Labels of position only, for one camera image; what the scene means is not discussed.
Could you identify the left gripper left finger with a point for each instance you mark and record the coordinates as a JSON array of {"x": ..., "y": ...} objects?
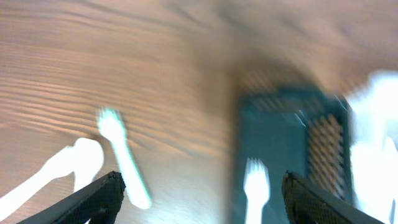
[{"x": 97, "y": 203}]

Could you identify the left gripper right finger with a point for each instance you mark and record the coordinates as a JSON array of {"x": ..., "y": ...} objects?
[{"x": 307, "y": 203}]

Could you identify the white fork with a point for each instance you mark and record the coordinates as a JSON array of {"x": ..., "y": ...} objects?
[
  {"x": 60, "y": 165},
  {"x": 256, "y": 186}
]

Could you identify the white spoon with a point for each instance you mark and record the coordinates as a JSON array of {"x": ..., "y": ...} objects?
[{"x": 89, "y": 159}]

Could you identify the mint green plastic fork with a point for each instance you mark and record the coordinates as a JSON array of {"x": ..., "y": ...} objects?
[{"x": 111, "y": 127}]

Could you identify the dark green plastic basket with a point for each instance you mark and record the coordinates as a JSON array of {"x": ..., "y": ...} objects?
[{"x": 292, "y": 129}]

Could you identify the clear white plastic basket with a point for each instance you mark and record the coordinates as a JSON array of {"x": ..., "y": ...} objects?
[{"x": 373, "y": 151}]

